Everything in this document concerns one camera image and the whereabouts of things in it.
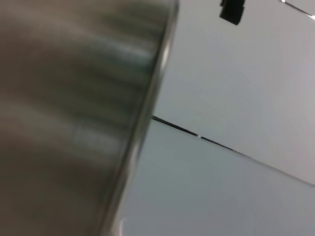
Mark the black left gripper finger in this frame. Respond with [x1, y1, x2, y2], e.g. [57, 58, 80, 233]
[219, 0, 247, 26]

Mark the stainless steel mixing bowl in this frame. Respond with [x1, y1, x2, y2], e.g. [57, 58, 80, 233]
[0, 0, 180, 236]

